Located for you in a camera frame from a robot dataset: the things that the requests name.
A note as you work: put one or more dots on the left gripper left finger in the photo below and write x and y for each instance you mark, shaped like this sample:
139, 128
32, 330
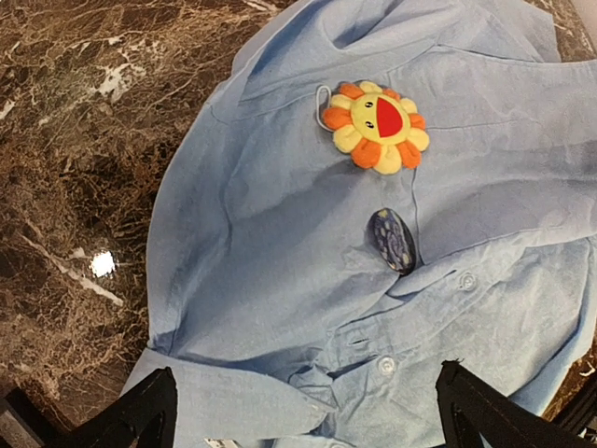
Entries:
145, 416

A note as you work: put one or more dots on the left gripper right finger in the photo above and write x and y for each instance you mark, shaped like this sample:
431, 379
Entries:
473, 414

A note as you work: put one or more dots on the light blue shirt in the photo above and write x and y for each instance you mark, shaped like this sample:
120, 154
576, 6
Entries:
379, 187

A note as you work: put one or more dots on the round blue swirl badge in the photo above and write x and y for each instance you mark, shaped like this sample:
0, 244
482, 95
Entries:
393, 240

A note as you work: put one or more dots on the plush sunflower brooch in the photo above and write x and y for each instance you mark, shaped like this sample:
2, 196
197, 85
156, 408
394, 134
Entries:
379, 129

